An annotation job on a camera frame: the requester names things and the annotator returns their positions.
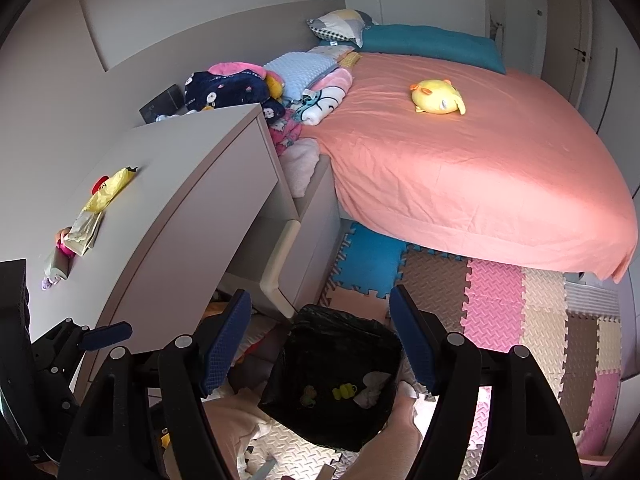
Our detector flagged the red heart toy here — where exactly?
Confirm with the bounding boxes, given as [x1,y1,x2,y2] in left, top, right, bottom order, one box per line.
[91,176,110,194]

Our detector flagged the yellow banana snack wrapper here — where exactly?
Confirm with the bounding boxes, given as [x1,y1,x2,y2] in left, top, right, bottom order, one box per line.
[82,167,138,212]

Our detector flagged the bed with salmon sheet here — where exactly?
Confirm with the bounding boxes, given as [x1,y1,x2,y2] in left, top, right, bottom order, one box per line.
[303,53,638,281]

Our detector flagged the navy blue plush blanket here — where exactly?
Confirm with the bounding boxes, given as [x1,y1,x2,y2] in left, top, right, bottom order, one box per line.
[184,70,285,124]

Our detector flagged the light blue folded blanket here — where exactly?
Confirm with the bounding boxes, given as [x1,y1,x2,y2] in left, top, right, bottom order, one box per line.
[264,52,338,102]

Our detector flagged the teal long pillow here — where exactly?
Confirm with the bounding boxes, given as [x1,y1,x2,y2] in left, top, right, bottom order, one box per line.
[358,23,508,75]

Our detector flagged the patterned grey yellow pillow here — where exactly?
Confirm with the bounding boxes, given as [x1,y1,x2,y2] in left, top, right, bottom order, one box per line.
[306,9,375,48]

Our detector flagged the black wall switch panel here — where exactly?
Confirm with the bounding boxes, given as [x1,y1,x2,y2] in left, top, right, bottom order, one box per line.
[139,84,184,124]

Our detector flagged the wardrobe door with handle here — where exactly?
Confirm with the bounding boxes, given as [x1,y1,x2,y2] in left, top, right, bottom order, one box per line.
[541,0,592,108]

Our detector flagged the beige paper trash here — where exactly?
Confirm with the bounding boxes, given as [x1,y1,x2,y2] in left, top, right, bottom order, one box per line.
[64,211,104,257]

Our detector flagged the colourful foam puzzle floor mat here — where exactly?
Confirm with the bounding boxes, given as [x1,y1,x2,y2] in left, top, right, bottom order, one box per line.
[238,218,622,456]

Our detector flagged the black lined trash bin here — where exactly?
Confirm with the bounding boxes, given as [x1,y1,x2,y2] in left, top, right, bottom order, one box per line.
[259,304,402,452]

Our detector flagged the small crumpled wrapper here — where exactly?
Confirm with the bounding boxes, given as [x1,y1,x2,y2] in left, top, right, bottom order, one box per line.
[41,276,53,290]

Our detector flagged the pink white folded clothes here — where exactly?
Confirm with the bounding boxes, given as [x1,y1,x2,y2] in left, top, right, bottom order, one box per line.
[293,67,354,126]

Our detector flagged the pink folded fabric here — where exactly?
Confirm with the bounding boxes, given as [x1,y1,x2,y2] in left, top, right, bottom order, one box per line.
[207,62,267,80]

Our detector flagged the yellow plush duck toy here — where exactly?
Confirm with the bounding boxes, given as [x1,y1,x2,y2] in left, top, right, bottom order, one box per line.
[410,79,466,115]

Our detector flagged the pink figurine toy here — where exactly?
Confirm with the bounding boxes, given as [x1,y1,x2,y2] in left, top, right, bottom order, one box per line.
[54,226,76,259]

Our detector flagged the grey white desk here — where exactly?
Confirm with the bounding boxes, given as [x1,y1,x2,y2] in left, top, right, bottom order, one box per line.
[29,104,297,352]

